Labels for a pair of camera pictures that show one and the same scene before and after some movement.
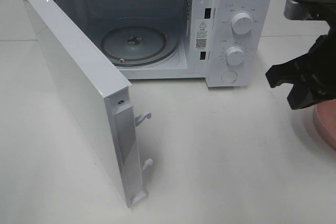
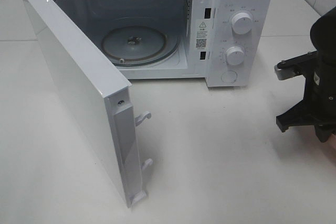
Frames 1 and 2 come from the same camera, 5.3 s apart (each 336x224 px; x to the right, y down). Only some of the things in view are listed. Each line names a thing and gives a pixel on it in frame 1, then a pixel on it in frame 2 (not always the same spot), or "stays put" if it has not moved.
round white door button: (229, 76) stays put
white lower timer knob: (234, 55) stays put
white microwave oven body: (217, 27) stays put
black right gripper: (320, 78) -> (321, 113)
